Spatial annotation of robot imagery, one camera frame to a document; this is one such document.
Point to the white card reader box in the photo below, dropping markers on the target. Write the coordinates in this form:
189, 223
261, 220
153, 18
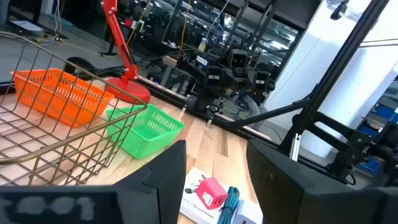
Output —
192, 208

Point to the orange plastic bin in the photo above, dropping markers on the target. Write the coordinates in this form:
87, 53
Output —
77, 109

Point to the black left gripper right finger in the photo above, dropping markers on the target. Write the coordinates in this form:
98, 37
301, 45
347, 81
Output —
276, 186

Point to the pink usb charger cube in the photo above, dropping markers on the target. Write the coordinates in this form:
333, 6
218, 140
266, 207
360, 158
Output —
211, 193

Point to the blue storage shelf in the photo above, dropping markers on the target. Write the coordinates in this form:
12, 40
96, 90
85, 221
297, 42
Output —
382, 112

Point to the black shelving rack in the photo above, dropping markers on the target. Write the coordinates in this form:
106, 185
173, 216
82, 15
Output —
280, 12

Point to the green plastic bin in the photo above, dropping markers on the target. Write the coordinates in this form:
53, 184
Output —
155, 133

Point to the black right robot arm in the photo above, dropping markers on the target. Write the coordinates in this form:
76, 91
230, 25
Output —
199, 90

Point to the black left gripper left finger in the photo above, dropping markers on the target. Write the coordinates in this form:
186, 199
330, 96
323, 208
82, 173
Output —
161, 193

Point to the pale usb charger cube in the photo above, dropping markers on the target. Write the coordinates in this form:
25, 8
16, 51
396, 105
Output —
248, 213

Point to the black mounted camera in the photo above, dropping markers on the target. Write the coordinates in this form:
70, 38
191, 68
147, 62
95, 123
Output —
339, 9

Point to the red desk lamp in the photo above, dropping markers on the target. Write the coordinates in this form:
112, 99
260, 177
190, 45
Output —
130, 90

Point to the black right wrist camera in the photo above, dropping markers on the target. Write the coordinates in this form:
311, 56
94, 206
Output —
238, 59

